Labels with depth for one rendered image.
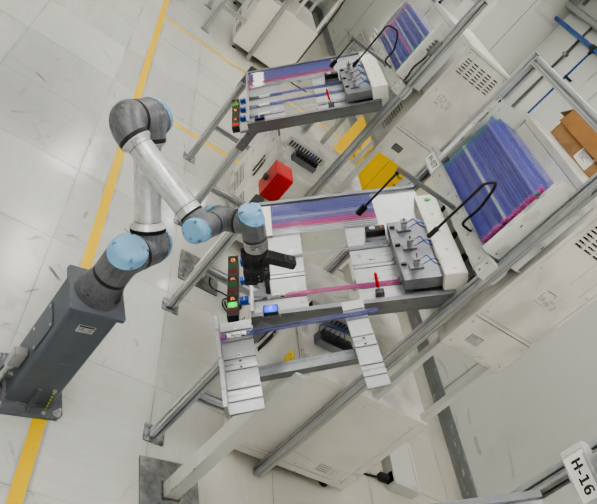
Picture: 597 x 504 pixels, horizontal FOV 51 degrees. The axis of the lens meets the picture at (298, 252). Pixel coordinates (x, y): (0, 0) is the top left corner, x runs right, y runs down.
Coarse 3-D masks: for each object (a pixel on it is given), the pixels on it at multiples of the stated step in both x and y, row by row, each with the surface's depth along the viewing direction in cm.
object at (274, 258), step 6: (270, 252) 198; (276, 252) 199; (264, 258) 195; (270, 258) 195; (276, 258) 197; (282, 258) 198; (288, 258) 198; (294, 258) 200; (270, 264) 197; (276, 264) 197; (282, 264) 197; (288, 264) 198; (294, 264) 198
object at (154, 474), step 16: (272, 384) 203; (288, 384) 197; (304, 384) 199; (272, 400) 202; (240, 416) 211; (256, 416) 206; (224, 432) 215; (240, 432) 211; (208, 448) 219; (224, 448) 216; (144, 464) 236; (160, 464) 240; (176, 464) 245; (192, 464) 223; (208, 464) 221; (144, 480) 231; (160, 480) 235; (176, 480) 228; (192, 480) 226; (144, 496) 226; (160, 496) 231; (176, 496) 232; (192, 496) 239
